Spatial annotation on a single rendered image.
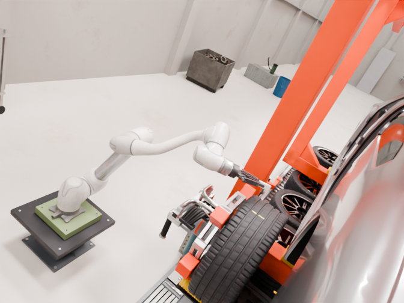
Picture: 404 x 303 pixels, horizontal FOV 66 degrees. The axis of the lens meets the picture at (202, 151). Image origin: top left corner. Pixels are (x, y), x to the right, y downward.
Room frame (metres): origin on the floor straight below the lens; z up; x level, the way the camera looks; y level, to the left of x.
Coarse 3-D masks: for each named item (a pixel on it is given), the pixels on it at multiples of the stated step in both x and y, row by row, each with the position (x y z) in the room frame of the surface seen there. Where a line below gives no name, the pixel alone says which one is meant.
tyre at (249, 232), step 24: (240, 216) 1.27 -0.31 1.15; (264, 216) 1.32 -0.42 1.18; (216, 240) 1.15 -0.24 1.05; (240, 240) 1.16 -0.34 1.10; (264, 240) 1.19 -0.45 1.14; (216, 264) 1.09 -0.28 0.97; (240, 264) 1.09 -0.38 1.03; (192, 288) 1.10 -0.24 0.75; (216, 288) 1.05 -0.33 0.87; (240, 288) 1.03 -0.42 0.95
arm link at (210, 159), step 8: (208, 144) 1.46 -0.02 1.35; (216, 144) 1.46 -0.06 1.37; (200, 152) 1.39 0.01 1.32; (208, 152) 1.40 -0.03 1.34; (216, 152) 1.42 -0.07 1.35; (200, 160) 1.38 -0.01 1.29; (208, 160) 1.38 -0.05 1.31; (216, 160) 1.39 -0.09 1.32; (208, 168) 1.39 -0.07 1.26; (216, 168) 1.39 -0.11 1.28
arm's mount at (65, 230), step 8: (56, 200) 1.64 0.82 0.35; (40, 208) 1.52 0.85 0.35; (48, 208) 1.54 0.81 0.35; (88, 208) 1.70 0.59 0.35; (40, 216) 1.49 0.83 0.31; (48, 216) 1.48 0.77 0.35; (80, 216) 1.59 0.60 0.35; (88, 216) 1.63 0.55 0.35; (96, 216) 1.66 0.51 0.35; (48, 224) 1.46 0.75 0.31; (56, 224) 1.45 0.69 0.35; (64, 224) 1.48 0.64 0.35; (72, 224) 1.50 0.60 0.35; (80, 224) 1.53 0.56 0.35; (88, 224) 1.59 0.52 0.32; (56, 232) 1.43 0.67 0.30; (64, 232) 1.42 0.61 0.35; (72, 232) 1.45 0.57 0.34
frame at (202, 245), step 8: (232, 200) 1.43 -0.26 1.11; (240, 200) 1.45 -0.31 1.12; (224, 208) 1.32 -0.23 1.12; (232, 208) 1.35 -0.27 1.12; (208, 224) 1.25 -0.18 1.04; (216, 232) 1.25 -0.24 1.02; (200, 240) 1.19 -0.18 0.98; (208, 240) 1.19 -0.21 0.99; (192, 248) 1.18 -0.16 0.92; (200, 248) 1.16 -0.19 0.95; (208, 248) 1.53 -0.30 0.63; (200, 256) 1.18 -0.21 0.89; (192, 272) 1.19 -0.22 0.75
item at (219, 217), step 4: (216, 208) 1.25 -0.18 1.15; (220, 208) 1.25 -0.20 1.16; (212, 212) 1.23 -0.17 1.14; (216, 212) 1.23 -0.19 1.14; (220, 212) 1.23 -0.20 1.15; (224, 212) 1.24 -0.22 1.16; (212, 216) 1.21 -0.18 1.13; (216, 216) 1.21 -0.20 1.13; (220, 216) 1.22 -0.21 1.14; (224, 216) 1.22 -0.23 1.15; (228, 216) 1.24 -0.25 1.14; (212, 220) 1.22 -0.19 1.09; (216, 220) 1.20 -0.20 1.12; (220, 220) 1.20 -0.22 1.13; (224, 220) 1.21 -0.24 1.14; (216, 224) 1.22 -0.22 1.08; (220, 224) 1.20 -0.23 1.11; (224, 224) 1.24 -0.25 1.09; (220, 228) 1.23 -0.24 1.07
